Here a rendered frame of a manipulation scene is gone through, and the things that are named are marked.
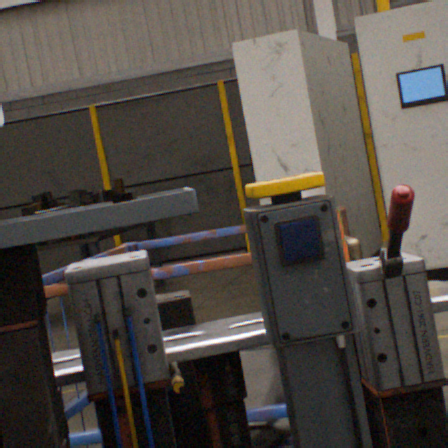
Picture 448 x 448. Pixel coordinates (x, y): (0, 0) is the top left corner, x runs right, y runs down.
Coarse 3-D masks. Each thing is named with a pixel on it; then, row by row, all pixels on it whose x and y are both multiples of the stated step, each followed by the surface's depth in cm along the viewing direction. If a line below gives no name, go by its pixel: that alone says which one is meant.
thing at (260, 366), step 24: (168, 240) 417; (192, 240) 415; (192, 264) 295; (216, 264) 294; (240, 264) 293; (48, 288) 304; (264, 360) 388; (264, 384) 357; (72, 408) 346; (264, 408) 295; (96, 432) 305; (264, 432) 350; (288, 432) 347
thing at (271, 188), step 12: (276, 180) 96; (288, 180) 96; (300, 180) 96; (312, 180) 96; (324, 180) 96; (252, 192) 96; (264, 192) 96; (276, 192) 96; (288, 192) 96; (300, 192) 99; (276, 204) 98
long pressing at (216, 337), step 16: (432, 288) 135; (432, 304) 125; (224, 320) 139; (240, 320) 137; (256, 320) 135; (176, 336) 134; (192, 336) 134; (208, 336) 129; (224, 336) 124; (240, 336) 124; (256, 336) 124; (64, 352) 138; (176, 352) 123; (192, 352) 123; (208, 352) 123; (224, 352) 123; (64, 368) 123; (80, 368) 123; (64, 384) 122
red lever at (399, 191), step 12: (396, 192) 102; (408, 192) 101; (396, 204) 102; (408, 204) 102; (396, 216) 103; (408, 216) 104; (396, 228) 105; (408, 228) 106; (396, 240) 108; (384, 252) 111; (396, 252) 110; (384, 264) 111; (396, 264) 111; (384, 276) 112
